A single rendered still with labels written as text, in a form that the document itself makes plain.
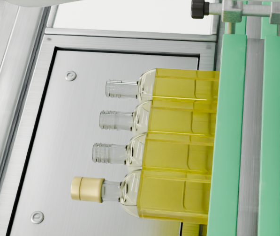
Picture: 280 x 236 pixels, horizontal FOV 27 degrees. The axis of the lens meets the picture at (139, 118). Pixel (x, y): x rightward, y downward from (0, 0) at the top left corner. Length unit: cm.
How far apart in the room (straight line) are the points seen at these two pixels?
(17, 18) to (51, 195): 41
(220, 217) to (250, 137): 11
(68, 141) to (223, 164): 41
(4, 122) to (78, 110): 14
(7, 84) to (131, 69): 24
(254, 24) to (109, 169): 34
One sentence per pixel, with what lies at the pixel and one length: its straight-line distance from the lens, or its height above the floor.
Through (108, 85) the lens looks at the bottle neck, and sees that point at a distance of 92.
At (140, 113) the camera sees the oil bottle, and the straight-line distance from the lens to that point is 87.
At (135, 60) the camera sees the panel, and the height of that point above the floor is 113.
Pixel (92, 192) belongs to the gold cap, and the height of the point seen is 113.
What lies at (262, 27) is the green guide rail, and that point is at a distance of 93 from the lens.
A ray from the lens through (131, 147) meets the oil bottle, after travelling 84.
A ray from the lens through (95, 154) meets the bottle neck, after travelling 86.
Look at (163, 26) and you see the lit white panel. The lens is 115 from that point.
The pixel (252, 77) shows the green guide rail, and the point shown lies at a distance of 76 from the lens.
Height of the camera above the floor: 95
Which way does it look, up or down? 9 degrees up
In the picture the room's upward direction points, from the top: 86 degrees counter-clockwise
